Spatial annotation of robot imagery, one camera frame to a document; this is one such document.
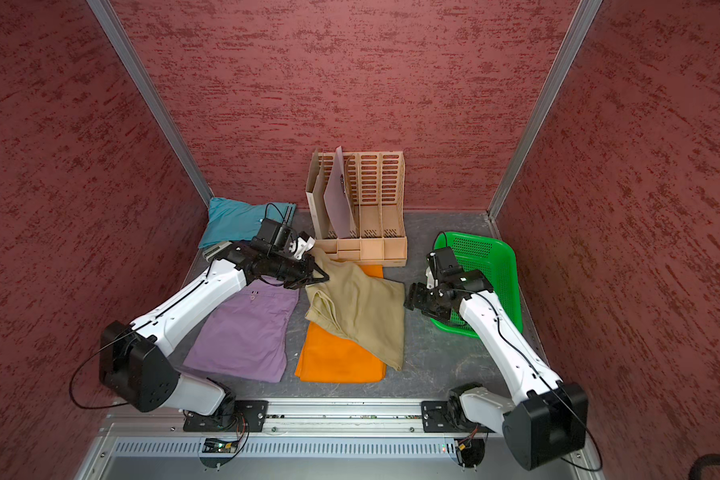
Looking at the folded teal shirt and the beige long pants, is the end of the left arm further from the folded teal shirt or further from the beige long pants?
the folded teal shirt

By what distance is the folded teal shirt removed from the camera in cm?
113

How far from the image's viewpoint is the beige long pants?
0.74 metres

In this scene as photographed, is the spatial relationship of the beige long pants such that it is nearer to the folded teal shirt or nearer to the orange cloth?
the orange cloth

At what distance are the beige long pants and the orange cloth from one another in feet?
0.08

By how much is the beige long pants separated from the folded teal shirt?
0.44 m

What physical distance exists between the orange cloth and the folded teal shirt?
1.77 feet

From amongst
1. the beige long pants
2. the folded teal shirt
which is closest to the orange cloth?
the beige long pants

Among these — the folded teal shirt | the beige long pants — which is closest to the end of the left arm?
the beige long pants

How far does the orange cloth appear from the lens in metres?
0.80
